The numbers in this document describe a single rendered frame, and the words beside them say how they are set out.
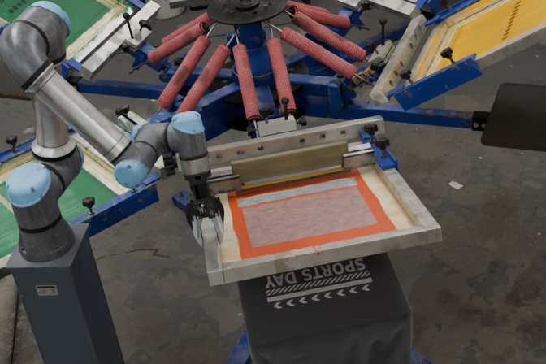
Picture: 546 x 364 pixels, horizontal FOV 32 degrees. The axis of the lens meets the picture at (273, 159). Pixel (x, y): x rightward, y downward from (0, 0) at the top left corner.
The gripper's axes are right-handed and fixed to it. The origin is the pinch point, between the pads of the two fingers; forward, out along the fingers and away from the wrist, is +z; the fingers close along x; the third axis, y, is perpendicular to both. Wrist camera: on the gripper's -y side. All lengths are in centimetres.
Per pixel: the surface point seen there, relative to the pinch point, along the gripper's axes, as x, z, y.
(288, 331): 16.0, 27.7, 6.4
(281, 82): 33, -18, -86
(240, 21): 23, -38, -100
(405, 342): 47, 38, 6
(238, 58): 20, -27, -94
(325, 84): 50, -9, -104
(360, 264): 40.7, 22.1, -14.0
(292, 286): 20.2, 23.1, -10.4
